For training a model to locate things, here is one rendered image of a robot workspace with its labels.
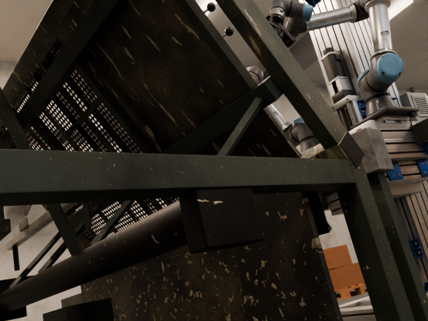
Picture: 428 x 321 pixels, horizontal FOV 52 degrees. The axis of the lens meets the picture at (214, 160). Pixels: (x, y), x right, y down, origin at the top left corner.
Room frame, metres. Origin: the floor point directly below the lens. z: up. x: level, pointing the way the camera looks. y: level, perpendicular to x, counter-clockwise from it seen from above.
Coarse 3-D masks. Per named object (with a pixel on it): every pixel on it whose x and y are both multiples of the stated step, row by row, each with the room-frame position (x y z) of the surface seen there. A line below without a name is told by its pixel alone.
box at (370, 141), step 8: (368, 128) 1.68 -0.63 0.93; (352, 136) 1.71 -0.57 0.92; (360, 136) 1.68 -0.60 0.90; (368, 136) 1.66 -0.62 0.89; (376, 136) 1.71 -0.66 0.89; (360, 144) 1.69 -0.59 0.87; (368, 144) 1.67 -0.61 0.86; (376, 144) 1.69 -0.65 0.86; (384, 144) 1.73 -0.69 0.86; (368, 152) 1.68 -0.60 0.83; (376, 152) 1.68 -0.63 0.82; (384, 152) 1.72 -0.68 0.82; (368, 160) 1.69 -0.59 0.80; (376, 160) 1.66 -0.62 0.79; (384, 160) 1.70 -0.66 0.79; (368, 168) 1.69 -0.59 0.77; (376, 168) 1.67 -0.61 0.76; (384, 168) 1.69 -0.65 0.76; (392, 168) 1.73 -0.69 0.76
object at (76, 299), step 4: (72, 296) 4.56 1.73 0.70; (76, 296) 4.48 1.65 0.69; (80, 296) 4.42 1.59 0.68; (64, 300) 4.71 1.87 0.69; (68, 300) 4.63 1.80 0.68; (72, 300) 4.57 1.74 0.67; (76, 300) 4.49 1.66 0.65; (80, 300) 4.43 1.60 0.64; (64, 304) 4.71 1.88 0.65; (68, 304) 4.64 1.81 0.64; (72, 304) 4.58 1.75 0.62
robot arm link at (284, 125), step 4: (272, 104) 2.39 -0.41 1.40; (268, 108) 2.37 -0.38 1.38; (272, 108) 2.38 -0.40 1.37; (272, 112) 2.38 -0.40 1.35; (276, 112) 2.39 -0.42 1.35; (276, 116) 2.39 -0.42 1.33; (280, 116) 2.41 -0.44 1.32; (276, 120) 2.40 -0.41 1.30; (280, 120) 2.40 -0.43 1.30; (284, 120) 2.42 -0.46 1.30; (280, 124) 2.41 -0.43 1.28; (284, 124) 2.41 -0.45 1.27; (288, 124) 2.41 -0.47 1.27; (292, 124) 2.44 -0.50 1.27; (284, 128) 2.41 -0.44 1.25; (288, 128) 2.41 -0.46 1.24; (288, 132) 2.41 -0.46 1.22; (288, 136) 2.42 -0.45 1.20; (292, 140) 2.41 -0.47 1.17; (296, 144) 2.44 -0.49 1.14
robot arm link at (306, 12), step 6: (294, 6) 1.74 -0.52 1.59; (300, 6) 1.74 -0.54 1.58; (306, 6) 1.75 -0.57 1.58; (312, 6) 1.76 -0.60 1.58; (288, 12) 1.76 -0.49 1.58; (294, 12) 1.75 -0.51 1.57; (300, 12) 1.75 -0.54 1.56; (306, 12) 1.75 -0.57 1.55; (312, 12) 1.76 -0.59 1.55; (294, 18) 1.79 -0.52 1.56; (300, 18) 1.78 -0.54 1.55; (306, 18) 1.78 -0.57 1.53; (294, 24) 1.83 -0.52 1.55; (300, 24) 1.83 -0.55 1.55
